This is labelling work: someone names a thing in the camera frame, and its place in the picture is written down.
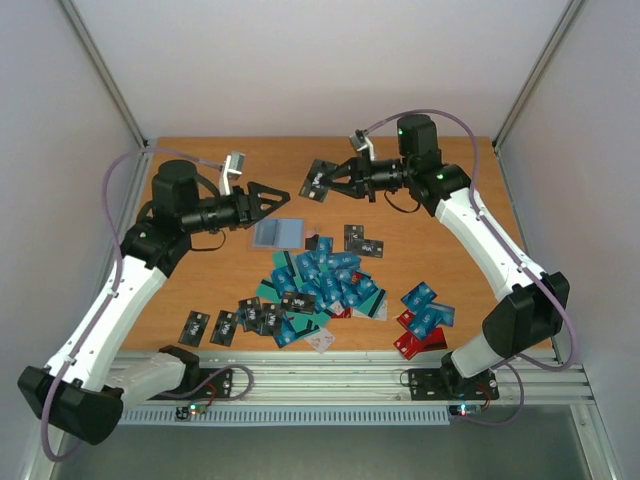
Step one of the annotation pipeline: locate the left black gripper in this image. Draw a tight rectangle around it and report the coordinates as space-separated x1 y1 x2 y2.
183 182 291 234

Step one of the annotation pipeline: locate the black vip membership card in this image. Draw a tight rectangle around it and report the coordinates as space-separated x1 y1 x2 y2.
280 291 316 315

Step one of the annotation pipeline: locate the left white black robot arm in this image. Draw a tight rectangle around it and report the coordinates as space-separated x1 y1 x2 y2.
17 160 290 445

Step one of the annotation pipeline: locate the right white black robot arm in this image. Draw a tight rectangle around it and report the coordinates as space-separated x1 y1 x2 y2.
319 109 575 397

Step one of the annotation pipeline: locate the black card top right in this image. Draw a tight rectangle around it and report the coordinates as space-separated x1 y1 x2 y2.
344 224 364 251

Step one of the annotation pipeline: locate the black card far right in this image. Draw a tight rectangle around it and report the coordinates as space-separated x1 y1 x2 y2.
353 239 384 258

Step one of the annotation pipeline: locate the teal card magnetic stripe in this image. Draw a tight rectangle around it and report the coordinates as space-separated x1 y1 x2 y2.
256 279 280 303

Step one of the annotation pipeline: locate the white card with red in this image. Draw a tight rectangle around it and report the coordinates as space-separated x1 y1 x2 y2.
304 328 336 353

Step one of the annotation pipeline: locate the blue card right edge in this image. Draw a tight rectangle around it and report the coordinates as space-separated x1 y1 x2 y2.
408 303 455 340

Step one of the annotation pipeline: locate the red card front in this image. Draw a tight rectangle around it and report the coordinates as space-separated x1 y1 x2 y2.
394 332 424 360

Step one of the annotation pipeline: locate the red card magnetic stripe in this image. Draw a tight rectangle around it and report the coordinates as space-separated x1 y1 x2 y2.
420 327 448 352

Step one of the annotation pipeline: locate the left small circuit board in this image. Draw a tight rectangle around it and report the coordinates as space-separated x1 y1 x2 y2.
175 403 208 421

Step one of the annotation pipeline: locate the small circuit board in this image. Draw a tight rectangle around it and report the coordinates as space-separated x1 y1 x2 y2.
449 403 485 417
175 403 208 421

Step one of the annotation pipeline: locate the right small circuit board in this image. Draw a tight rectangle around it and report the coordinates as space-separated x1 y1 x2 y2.
449 403 485 417

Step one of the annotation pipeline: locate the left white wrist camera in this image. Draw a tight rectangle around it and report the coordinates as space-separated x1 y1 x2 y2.
218 151 245 196

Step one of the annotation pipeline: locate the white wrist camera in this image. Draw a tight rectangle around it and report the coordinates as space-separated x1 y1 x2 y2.
218 151 245 196
349 130 376 161

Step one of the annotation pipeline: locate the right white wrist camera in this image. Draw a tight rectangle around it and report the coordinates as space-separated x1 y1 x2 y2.
349 130 376 161

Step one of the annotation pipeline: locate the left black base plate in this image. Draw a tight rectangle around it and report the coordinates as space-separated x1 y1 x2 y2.
152 368 233 401

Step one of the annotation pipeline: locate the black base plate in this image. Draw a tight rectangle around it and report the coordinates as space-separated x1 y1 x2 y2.
152 368 233 401
407 368 500 402

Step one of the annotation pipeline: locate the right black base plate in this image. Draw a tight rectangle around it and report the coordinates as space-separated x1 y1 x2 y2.
407 368 500 402

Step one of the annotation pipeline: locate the grey slotted cable duct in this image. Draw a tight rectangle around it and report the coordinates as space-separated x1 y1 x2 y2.
120 405 450 427

